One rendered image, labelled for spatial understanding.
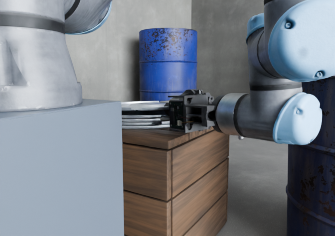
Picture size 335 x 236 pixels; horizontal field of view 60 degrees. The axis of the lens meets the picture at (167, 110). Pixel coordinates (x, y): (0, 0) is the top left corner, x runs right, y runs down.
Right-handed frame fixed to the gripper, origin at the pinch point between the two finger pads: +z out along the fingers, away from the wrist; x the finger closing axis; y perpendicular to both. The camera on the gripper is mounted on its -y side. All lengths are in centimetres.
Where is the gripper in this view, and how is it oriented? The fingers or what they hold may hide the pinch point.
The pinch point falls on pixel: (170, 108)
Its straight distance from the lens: 70.1
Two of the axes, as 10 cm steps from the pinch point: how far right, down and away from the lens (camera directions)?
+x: 0.4, 10.0, 0.9
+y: -8.0, 0.8, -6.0
